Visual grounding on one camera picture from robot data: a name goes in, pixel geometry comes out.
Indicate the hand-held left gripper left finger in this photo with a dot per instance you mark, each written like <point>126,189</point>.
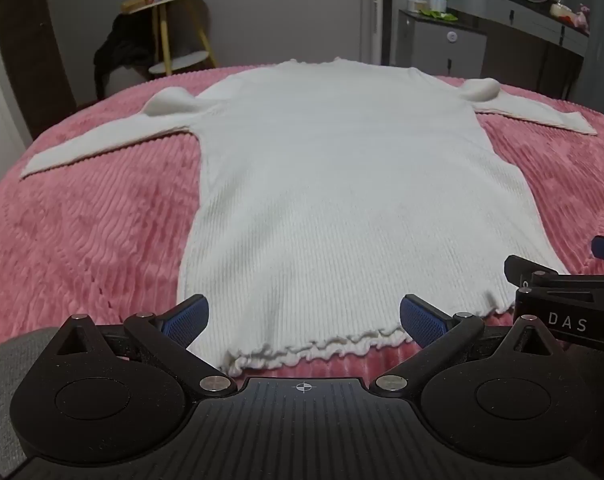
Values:
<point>186,319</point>

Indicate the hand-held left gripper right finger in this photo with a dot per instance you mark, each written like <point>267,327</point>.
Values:
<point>423,321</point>

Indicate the white ribbed knit sweater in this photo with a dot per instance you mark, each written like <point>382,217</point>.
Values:
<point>332,185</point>

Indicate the pink ribbed plush blanket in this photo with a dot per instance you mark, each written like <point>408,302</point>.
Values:
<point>81,235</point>

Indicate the grey cloth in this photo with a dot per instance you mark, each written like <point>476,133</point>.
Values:
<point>1,385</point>

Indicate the pink plush toy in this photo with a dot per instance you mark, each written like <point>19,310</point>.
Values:
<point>582,16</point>

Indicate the grey drawer cabinet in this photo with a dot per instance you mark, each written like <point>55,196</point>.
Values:
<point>432,45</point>

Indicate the cream round container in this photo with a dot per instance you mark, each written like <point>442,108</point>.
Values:
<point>562,8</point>

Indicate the white waste bin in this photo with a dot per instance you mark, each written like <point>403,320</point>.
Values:
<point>126,79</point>

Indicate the grey dressing table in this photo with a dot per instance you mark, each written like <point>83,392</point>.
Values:
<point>522,15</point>

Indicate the green packet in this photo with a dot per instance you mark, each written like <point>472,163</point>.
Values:
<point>439,15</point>

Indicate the yellow side table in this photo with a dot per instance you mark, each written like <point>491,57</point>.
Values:
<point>167,35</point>

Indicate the black garment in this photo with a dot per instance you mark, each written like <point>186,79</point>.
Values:
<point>126,40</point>

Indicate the white jar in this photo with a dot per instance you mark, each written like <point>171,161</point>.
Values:
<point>416,5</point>

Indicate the white tower fan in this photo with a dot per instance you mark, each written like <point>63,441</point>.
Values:
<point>379,10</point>

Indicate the dark brown door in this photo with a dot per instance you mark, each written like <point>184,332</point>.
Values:
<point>26,50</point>

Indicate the flat tan box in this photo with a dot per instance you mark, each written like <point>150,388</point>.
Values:
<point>134,5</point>

